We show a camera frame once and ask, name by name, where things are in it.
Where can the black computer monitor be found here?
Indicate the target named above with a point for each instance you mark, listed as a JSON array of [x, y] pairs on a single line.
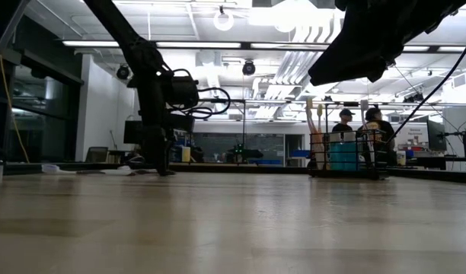
[[132, 132], [435, 135]]

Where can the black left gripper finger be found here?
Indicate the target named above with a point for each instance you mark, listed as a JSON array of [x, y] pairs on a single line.
[[155, 161], [167, 161]]

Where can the dark office chair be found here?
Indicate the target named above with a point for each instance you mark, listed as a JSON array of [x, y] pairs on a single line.
[[96, 155]]

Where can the black ceiling spot lamp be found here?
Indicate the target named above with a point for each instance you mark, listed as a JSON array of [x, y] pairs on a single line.
[[248, 68], [122, 72]]

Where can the black aluminium table frame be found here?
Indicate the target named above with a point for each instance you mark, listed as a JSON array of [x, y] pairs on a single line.
[[237, 168]]

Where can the person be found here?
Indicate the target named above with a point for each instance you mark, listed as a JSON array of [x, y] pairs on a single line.
[[344, 122], [377, 125]]

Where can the yellow container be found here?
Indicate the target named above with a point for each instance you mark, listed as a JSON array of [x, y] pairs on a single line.
[[186, 154]]

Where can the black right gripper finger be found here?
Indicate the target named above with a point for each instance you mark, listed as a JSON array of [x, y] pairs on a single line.
[[339, 66]]

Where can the round white ceiling lamp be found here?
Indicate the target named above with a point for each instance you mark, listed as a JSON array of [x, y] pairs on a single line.
[[223, 29]]

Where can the black metal frame station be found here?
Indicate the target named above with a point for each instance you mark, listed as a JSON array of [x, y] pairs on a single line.
[[242, 114]]

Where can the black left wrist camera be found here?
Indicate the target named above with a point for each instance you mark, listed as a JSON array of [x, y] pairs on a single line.
[[184, 91]]

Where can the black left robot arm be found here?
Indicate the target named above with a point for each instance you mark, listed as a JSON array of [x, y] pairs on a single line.
[[138, 49]]

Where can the long ceiling light bar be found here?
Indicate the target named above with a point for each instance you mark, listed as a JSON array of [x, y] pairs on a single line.
[[415, 48], [198, 45], [90, 43], [286, 46], [457, 49]]

